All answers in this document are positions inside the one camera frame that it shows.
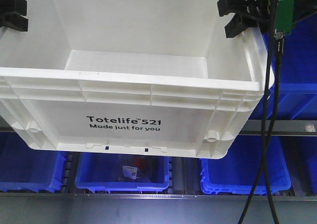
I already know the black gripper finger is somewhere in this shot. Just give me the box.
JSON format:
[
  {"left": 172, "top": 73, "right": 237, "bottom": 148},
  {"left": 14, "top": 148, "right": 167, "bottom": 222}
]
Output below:
[
  {"left": 0, "top": 14, "right": 28, "bottom": 32},
  {"left": 217, "top": 0, "right": 269, "bottom": 22},
  {"left": 0, "top": 0, "right": 27, "bottom": 17},
  {"left": 224, "top": 13, "right": 258, "bottom": 38}
]

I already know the white plastic tote crate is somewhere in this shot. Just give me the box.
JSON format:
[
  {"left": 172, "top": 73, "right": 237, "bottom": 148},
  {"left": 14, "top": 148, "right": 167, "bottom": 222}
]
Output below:
[{"left": 0, "top": 0, "right": 266, "bottom": 159}]

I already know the green circuit board right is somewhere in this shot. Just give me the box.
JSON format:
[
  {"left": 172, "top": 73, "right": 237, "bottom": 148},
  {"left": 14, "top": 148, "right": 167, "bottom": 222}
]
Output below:
[{"left": 274, "top": 0, "right": 294, "bottom": 40}]

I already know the blue bin upper right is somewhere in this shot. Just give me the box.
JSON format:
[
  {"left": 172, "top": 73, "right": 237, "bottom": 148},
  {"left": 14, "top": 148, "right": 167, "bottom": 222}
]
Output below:
[{"left": 249, "top": 10, "right": 317, "bottom": 120}]

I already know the blue bin lower left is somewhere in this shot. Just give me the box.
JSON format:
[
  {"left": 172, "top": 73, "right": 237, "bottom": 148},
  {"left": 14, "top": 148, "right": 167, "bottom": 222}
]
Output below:
[{"left": 0, "top": 132, "right": 66, "bottom": 192}]

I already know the blue bin lower right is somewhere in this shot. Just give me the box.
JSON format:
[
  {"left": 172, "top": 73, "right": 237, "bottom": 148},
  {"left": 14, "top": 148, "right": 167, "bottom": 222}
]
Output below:
[{"left": 200, "top": 135, "right": 292, "bottom": 195}]

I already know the blue bin lower middle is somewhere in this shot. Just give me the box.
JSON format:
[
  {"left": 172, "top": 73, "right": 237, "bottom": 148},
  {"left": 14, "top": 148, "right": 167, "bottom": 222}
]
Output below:
[{"left": 75, "top": 153, "right": 169, "bottom": 193}]

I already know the clear bag of parts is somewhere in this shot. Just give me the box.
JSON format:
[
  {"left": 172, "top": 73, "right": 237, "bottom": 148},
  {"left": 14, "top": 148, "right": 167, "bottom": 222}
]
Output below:
[{"left": 116, "top": 156, "right": 159, "bottom": 182}]

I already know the black cable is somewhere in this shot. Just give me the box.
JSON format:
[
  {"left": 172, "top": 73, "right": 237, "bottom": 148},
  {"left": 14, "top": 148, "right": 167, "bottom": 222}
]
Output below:
[
  {"left": 263, "top": 32, "right": 284, "bottom": 224},
  {"left": 237, "top": 0, "right": 278, "bottom": 224}
]

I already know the lower shelf metal rail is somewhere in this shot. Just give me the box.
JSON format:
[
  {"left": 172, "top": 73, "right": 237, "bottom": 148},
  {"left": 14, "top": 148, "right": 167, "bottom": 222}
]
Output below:
[{"left": 0, "top": 192, "right": 317, "bottom": 202}]

